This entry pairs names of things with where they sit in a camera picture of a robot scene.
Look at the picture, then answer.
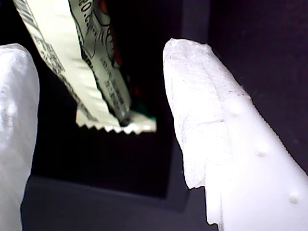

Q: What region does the black tray with wells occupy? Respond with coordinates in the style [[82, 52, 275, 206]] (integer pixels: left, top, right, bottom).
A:
[[0, 0, 308, 231]]

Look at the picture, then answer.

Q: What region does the snack bar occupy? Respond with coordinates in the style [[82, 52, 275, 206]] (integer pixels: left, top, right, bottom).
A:
[[12, 0, 157, 135]]

